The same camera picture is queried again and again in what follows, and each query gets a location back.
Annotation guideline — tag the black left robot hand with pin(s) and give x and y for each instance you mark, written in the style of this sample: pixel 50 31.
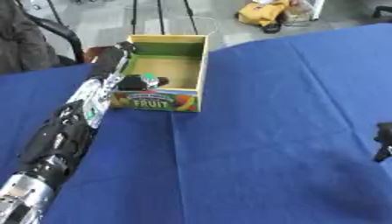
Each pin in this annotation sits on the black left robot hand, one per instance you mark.
pixel 108 62

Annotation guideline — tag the small green object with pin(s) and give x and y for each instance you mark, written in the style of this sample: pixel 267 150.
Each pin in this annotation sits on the small green object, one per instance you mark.
pixel 149 77

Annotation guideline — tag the clear plastic bag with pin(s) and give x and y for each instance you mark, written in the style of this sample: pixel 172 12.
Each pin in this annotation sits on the clear plastic bag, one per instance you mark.
pixel 301 11

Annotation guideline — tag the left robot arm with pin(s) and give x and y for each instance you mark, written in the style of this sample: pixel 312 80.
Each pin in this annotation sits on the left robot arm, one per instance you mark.
pixel 61 140

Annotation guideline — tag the yellow bag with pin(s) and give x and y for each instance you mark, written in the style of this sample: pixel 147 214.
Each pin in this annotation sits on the yellow bag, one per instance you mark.
pixel 261 12

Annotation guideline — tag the tan cardboard box green inside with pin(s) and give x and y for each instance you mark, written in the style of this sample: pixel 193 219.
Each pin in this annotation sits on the tan cardboard box green inside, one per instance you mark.
pixel 168 68

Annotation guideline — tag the black chair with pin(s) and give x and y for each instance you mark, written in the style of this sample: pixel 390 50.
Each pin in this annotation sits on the black chair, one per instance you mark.
pixel 64 32

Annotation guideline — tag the black tripod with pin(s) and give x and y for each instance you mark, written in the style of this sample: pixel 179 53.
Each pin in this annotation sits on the black tripod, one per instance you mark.
pixel 161 16

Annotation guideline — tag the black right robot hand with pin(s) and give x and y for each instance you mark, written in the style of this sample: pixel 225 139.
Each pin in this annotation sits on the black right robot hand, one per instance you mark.
pixel 384 137

